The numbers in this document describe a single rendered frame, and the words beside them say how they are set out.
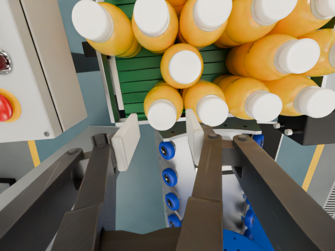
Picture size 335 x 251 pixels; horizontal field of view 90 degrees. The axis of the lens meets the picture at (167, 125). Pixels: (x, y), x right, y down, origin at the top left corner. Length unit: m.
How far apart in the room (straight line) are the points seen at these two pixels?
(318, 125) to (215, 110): 0.24
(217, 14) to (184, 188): 0.41
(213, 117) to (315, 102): 0.13
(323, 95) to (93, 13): 0.29
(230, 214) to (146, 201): 1.33
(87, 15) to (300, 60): 0.25
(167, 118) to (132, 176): 1.45
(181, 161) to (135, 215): 1.59
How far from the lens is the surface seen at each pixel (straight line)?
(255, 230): 1.19
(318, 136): 0.44
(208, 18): 0.22
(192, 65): 0.22
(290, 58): 0.26
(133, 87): 0.41
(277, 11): 0.25
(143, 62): 0.41
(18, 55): 0.26
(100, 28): 0.23
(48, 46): 0.30
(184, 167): 0.45
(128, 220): 2.06
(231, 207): 0.57
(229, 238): 0.56
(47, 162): 1.09
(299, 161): 1.92
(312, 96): 0.28
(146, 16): 0.22
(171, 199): 0.45
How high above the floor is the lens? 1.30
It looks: 70 degrees down
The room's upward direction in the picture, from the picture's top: 179 degrees counter-clockwise
